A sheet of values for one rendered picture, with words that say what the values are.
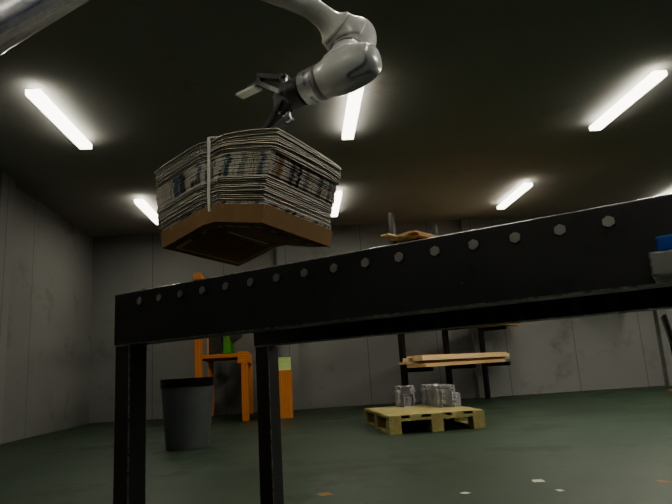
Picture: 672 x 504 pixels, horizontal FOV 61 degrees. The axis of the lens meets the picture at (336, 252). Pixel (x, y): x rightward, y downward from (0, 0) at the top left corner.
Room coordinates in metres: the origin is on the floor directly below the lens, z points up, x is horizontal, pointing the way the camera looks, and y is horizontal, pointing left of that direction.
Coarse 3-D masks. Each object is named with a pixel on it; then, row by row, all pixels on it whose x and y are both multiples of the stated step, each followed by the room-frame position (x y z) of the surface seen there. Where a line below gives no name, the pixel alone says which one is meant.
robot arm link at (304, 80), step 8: (304, 72) 1.30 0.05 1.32; (312, 72) 1.28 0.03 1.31; (296, 80) 1.31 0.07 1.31; (304, 80) 1.30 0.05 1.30; (312, 80) 1.29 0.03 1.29; (304, 88) 1.30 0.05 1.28; (312, 88) 1.30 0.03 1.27; (304, 96) 1.32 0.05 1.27; (312, 96) 1.32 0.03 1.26; (320, 96) 1.31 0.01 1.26; (312, 104) 1.35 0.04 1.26
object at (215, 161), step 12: (204, 144) 1.36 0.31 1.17; (216, 144) 1.33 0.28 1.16; (204, 156) 1.35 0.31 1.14; (216, 156) 1.33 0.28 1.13; (204, 168) 1.35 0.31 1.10; (216, 168) 1.33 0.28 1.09; (204, 180) 1.35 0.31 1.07; (216, 180) 1.32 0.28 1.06; (204, 192) 1.34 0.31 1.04; (216, 192) 1.32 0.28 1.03; (204, 204) 1.34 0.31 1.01; (216, 228) 1.35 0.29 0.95; (252, 240) 1.47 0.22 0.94; (264, 240) 1.48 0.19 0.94
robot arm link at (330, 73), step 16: (336, 48) 1.26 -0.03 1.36; (352, 48) 1.23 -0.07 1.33; (368, 48) 1.22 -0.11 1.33; (320, 64) 1.27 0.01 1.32; (336, 64) 1.24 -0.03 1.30; (352, 64) 1.23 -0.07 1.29; (368, 64) 1.23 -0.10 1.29; (320, 80) 1.28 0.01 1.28; (336, 80) 1.26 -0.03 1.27; (352, 80) 1.25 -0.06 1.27; (368, 80) 1.26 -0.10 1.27; (336, 96) 1.32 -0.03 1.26
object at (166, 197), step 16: (176, 160) 1.40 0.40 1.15; (192, 160) 1.37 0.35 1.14; (160, 176) 1.43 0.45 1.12; (176, 176) 1.40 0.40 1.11; (192, 176) 1.37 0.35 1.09; (160, 192) 1.43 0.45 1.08; (176, 192) 1.39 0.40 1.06; (192, 192) 1.36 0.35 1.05; (160, 208) 1.42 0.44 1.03; (176, 208) 1.39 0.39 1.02; (192, 208) 1.36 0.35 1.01; (160, 224) 1.41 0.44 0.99; (176, 240) 1.38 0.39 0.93; (192, 240) 1.39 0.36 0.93; (208, 240) 1.41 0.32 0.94; (224, 240) 1.44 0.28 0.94; (240, 240) 1.46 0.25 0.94; (208, 256) 1.51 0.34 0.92; (224, 256) 1.54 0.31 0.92; (240, 256) 1.56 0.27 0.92; (256, 256) 1.61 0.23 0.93
